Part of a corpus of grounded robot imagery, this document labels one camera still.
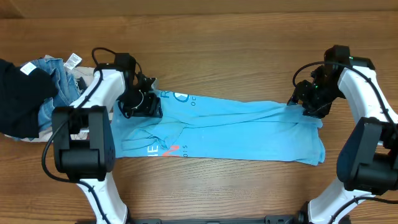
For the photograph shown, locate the beige folded garment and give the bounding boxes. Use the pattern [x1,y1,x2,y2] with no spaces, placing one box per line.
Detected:
[6,67,94,142]

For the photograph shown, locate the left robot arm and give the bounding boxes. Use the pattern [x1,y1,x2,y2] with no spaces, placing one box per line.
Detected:
[42,53,162,224]

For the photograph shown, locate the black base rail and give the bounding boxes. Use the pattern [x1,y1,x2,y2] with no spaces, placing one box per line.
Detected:
[132,215,299,224]

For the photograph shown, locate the black folded garment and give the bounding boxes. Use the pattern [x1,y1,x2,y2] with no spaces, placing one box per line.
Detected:
[1,59,58,138]

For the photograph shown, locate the light blue t-shirt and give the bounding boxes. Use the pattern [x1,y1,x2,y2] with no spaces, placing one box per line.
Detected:
[111,91,325,166]

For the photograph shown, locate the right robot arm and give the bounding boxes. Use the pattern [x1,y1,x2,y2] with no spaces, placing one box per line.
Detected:
[287,45,397,224]

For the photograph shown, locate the blue denim jeans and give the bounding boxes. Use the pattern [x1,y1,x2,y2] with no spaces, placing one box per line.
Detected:
[30,58,81,131]

